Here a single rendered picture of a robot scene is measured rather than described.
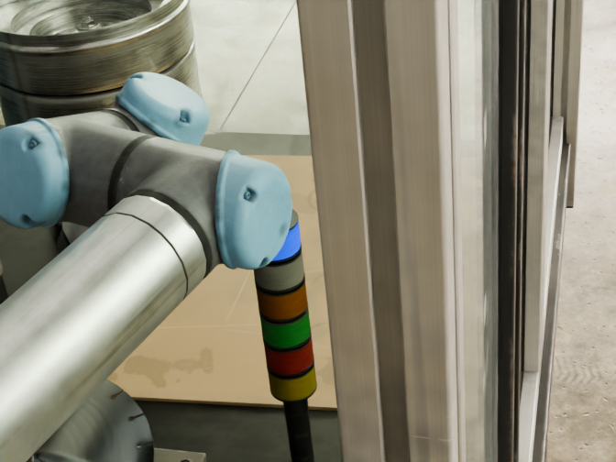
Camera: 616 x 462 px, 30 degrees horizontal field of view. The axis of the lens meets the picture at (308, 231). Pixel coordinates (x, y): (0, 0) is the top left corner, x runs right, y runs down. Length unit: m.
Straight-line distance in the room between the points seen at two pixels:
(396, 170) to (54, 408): 0.33
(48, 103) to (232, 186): 0.89
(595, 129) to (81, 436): 2.59
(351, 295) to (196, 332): 1.13
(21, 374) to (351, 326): 0.27
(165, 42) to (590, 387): 1.34
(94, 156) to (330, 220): 0.43
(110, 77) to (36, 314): 0.94
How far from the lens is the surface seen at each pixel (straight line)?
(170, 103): 0.90
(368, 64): 0.38
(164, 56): 1.61
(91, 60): 1.57
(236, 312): 1.56
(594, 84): 3.77
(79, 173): 0.81
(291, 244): 0.98
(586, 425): 2.48
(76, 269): 0.69
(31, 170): 0.81
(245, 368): 1.47
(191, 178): 0.76
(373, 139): 0.39
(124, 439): 1.11
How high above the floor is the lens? 1.69
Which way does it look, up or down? 33 degrees down
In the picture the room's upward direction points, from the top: 6 degrees counter-clockwise
